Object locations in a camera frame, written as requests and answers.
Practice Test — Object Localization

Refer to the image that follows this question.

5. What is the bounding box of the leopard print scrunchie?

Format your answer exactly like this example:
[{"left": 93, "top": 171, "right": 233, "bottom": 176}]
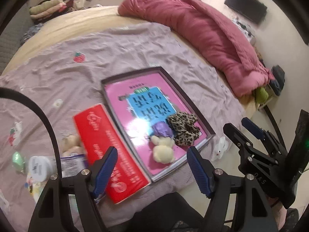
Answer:
[{"left": 166, "top": 112, "right": 200, "bottom": 147}]

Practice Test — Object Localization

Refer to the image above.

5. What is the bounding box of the green round soft object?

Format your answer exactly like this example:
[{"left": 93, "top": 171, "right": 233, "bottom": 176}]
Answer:
[{"left": 12, "top": 151, "right": 25, "bottom": 173}]

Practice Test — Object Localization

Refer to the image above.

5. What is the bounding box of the red tissue box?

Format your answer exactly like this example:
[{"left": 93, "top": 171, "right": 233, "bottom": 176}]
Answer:
[{"left": 73, "top": 104, "right": 151, "bottom": 204}]

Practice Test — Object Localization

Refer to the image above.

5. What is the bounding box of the cream plush toy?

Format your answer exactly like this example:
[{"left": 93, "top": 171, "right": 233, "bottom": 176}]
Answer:
[{"left": 150, "top": 135, "right": 175, "bottom": 165}]

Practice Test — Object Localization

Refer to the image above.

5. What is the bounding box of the white cylindrical jar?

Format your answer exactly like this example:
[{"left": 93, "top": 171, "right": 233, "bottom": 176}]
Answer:
[{"left": 28, "top": 156, "right": 57, "bottom": 182}]

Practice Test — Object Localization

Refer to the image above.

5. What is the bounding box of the pink quilted duvet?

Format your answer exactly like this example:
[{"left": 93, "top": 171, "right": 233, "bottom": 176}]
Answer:
[{"left": 118, "top": 0, "right": 274, "bottom": 97}]

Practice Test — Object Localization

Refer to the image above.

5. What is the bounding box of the dark tray with pink book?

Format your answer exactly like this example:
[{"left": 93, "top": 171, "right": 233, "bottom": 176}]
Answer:
[{"left": 101, "top": 67, "right": 215, "bottom": 182}]

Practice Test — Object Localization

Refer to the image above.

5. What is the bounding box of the purple bed blanket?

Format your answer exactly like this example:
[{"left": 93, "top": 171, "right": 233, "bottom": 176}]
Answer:
[{"left": 1, "top": 23, "right": 245, "bottom": 231}]

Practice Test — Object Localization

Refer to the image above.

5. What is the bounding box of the beige bed sheet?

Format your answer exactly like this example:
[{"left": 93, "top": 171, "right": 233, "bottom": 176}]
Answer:
[{"left": 2, "top": 6, "right": 150, "bottom": 76}]

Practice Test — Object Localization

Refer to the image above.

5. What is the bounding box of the grey quilted headboard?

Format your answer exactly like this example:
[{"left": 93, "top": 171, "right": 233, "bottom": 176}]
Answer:
[{"left": 0, "top": 2, "right": 34, "bottom": 73}]

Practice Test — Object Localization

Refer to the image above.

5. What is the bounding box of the folded clothes pile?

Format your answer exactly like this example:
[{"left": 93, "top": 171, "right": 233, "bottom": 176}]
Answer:
[{"left": 29, "top": 0, "right": 74, "bottom": 20}]

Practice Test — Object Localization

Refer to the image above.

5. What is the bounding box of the black cable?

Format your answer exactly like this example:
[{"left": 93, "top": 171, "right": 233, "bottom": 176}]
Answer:
[{"left": 0, "top": 87, "right": 63, "bottom": 178}]

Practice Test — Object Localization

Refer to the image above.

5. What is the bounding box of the wall mounted black television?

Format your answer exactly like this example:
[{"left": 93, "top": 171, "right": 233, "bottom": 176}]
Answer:
[{"left": 224, "top": 0, "right": 267, "bottom": 24}]

